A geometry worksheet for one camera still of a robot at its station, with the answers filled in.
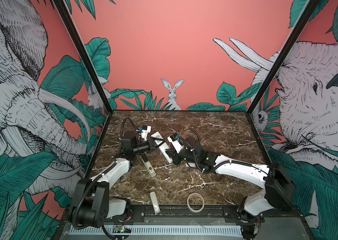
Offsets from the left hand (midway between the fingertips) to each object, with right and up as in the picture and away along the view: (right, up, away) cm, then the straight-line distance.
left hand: (165, 140), depth 77 cm
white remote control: (-2, -2, 0) cm, 3 cm away
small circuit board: (-20, -42, -7) cm, 47 cm away
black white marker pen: (-10, -16, +11) cm, 22 cm away
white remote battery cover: (-5, -31, -3) cm, 32 cm away
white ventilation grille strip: (-2, -42, -7) cm, 43 cm away
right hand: (0, -6, -2) cm, 6 cm away
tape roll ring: (+14, -35, -3) cm, 38 cm away
